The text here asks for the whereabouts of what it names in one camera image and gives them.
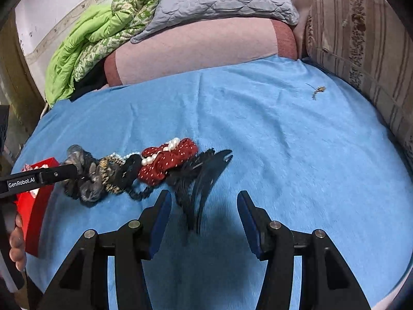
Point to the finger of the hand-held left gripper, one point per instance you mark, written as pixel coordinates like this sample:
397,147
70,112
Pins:
59,173

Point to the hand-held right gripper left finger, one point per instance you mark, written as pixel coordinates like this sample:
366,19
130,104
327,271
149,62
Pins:
159,229

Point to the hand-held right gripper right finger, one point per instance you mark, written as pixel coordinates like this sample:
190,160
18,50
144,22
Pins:
250,229

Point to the grey sheer scrunchie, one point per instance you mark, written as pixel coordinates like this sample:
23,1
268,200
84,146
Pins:
90,190

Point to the red box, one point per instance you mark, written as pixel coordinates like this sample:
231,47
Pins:
35,219

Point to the gold and black scrunchie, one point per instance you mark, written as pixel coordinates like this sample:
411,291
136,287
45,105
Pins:
106,168

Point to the black feather hair clip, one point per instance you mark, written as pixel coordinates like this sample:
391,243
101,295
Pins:
200,187

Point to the red polka-dot scrunchie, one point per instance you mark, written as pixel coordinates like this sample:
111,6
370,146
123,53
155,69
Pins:
167,164

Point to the black velvet scrunchie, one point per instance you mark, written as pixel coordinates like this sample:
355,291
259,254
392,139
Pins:
129,171

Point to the person's left hand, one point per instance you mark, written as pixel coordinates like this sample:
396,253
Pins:
16,242

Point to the black cloth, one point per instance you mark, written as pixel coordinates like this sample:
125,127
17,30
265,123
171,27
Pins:
87,87

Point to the blue blanket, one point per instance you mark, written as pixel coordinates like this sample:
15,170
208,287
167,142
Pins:
274,135

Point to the wooden door with glass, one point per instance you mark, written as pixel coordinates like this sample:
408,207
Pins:
13,71

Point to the green quilt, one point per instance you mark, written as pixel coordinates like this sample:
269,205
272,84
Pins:
74,58

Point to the small hair pin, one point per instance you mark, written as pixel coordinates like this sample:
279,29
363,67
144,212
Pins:
315,94

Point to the pink bolster pillow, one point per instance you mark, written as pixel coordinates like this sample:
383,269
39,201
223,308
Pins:
193,48

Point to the pink sofa backrest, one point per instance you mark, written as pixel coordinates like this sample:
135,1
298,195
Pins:
300,22

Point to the striped floral sofa cushion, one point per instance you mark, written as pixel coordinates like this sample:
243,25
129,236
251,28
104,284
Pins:
371,48

